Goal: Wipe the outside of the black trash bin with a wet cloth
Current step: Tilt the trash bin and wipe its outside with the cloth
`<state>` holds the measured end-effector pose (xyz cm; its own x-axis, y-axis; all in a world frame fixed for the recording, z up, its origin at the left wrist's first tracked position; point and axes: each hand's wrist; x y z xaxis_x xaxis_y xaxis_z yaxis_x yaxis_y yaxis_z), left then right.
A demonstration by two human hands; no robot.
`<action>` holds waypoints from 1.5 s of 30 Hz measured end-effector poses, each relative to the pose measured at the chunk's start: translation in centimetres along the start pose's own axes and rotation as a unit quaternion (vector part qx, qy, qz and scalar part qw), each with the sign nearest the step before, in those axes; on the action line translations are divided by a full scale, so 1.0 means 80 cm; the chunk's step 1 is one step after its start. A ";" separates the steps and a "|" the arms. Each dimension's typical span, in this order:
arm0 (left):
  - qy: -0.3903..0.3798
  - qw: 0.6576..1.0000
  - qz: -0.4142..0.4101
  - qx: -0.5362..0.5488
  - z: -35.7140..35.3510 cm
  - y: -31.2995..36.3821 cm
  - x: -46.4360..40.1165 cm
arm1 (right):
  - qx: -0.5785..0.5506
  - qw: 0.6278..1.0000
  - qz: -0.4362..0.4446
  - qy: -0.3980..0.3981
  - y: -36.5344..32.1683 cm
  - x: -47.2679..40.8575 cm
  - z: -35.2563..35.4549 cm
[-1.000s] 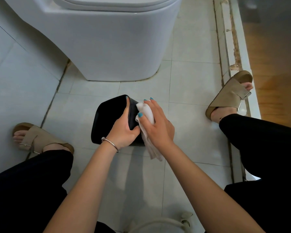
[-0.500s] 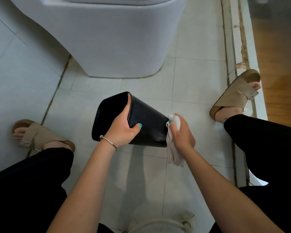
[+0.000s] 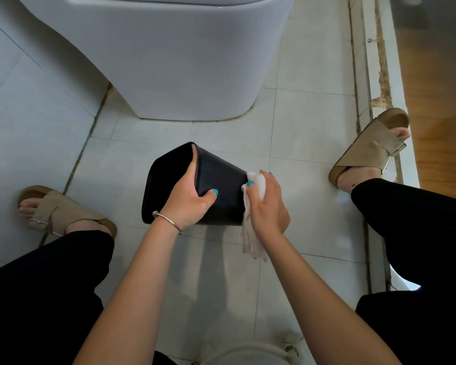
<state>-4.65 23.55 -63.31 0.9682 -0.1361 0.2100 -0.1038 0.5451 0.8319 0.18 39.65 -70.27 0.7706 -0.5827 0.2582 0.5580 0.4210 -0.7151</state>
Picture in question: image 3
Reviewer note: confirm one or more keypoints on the black plastic waste bin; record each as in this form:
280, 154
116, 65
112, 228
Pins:
224, 190

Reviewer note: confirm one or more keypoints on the person's right hand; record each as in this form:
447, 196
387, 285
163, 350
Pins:
271, 212

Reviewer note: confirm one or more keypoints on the white door threshold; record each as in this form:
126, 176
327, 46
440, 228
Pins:
376, 53

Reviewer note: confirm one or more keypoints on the person's left beige sandal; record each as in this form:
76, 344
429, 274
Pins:
57, 212

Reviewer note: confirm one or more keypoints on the person's right beige sandal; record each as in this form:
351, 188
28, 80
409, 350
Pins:
368, 148

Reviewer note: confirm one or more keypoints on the person's black trousers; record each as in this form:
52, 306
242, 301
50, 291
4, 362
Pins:
422, 231

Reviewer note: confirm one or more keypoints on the person's left hand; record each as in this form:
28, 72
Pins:
184, 205

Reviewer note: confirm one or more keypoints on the person's right forearm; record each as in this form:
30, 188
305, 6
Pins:
327, 304

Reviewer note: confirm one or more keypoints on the person's beige sandal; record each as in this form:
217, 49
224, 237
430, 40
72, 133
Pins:
368, 148
57, 212

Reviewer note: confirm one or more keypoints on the person's left forearm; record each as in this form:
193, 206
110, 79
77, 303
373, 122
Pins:
133, 300

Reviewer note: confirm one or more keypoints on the white cleaning cloth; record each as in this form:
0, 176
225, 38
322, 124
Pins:
251, 239

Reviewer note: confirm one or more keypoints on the white toilet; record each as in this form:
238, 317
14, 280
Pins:
167, 60

